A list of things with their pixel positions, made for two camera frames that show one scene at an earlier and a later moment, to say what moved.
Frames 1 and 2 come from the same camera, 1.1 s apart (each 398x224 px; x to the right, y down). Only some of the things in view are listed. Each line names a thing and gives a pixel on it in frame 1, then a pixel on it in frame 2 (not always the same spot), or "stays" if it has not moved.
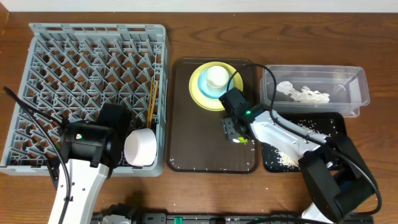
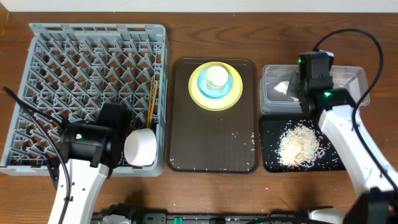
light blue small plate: [203, 88] stays
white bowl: [140, 147] stays
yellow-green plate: [206, 102] stays
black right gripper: [230, 131] → [294, 86]
